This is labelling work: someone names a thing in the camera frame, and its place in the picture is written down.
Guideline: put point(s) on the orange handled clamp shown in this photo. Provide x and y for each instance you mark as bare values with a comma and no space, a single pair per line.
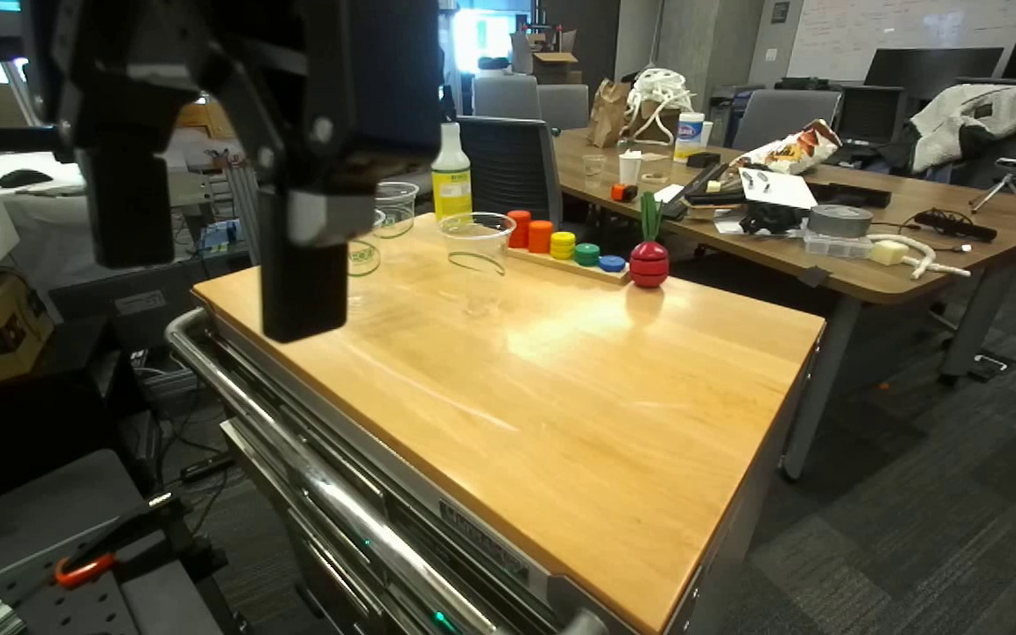
72,577

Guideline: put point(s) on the brown office desk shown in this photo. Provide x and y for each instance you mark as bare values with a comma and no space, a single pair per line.
865,239

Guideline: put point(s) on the yellow wooden cylinder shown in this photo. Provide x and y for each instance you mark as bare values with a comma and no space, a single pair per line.
562,244

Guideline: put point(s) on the green wooden cylinder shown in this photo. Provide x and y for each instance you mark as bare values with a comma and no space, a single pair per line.
588,254

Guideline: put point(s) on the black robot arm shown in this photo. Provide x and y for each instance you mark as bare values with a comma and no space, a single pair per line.
322,99

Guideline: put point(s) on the blue wooden cylinder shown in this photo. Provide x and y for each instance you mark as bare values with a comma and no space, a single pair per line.
610,261

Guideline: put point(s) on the red wooden cylinder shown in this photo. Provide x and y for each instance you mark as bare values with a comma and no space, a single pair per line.
520,228

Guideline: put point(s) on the grey office chair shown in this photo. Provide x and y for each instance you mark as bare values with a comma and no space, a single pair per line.
511,162

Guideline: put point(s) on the yellow label spray bottle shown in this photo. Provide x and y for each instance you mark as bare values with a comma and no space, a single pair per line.
450,174

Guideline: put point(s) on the grey duct tape roll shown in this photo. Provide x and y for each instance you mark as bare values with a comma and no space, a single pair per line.
842,221

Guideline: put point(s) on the clear plastic cup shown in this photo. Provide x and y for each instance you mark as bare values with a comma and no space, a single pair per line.
478,241
391,206

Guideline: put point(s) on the white wipes canister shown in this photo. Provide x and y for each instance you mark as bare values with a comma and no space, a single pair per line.
689,134

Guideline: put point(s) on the orange wooden cylinder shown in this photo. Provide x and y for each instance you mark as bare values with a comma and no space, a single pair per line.
541,234

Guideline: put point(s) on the steel tool cart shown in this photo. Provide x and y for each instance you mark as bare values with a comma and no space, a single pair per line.
497,495

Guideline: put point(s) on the brown paper bag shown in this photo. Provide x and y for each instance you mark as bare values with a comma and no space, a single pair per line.
608,115

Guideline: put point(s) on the snack chip bag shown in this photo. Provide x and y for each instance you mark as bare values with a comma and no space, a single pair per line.
794,154

